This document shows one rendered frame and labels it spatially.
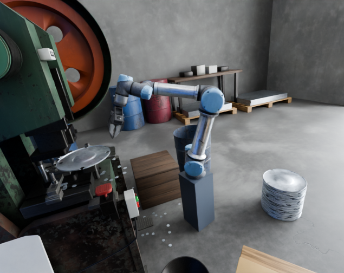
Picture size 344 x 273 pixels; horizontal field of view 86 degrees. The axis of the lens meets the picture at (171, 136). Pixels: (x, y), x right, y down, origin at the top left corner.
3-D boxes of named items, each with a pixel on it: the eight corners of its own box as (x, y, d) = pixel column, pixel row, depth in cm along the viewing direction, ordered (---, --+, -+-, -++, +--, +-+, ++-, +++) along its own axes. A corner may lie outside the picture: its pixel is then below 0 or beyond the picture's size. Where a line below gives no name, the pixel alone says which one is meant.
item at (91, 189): (96, 159, 133) (94, 152, 130) (92, 199, 93) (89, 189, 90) (50, 170, 125) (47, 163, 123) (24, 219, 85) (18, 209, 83)
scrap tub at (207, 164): (202, 156, 249) (200, 122, 231) (219, 171, 212) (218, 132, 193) (173, 164, 238) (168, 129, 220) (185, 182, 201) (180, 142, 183)
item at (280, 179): (255, 173, 156) (255, 172, 155) (286, 166, 159) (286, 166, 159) (279, 195, 129) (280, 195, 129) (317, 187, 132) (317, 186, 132)
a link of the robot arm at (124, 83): (132, 77, 98) (116, 72, 98) (127, 97, 100) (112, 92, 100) (136, 78, 105) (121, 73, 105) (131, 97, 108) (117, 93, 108)
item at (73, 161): (62, 153, 116) (62, 152, 116) (109, 142, 123) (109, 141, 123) (50, 177, 90) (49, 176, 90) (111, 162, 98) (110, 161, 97)
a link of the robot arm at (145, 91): (155, 85, 108) (136, 79, 108) (150, 88, 98) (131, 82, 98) (151, 98, 111) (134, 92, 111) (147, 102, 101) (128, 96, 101)
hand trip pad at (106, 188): (115, 195, 87) (111, 181, 84) (115, 203, 82) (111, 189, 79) (99, 199, 85) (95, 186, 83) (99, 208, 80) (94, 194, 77)
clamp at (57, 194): (67, 181, 100) (61, 164, 96) (61, 201, 85) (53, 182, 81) (55, 184, 98) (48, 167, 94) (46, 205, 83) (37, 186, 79)
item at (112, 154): (119, 163, 122) (114, 144, 117) (120, 174, 110) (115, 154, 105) (78, 174, 116) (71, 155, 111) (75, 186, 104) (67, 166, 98)
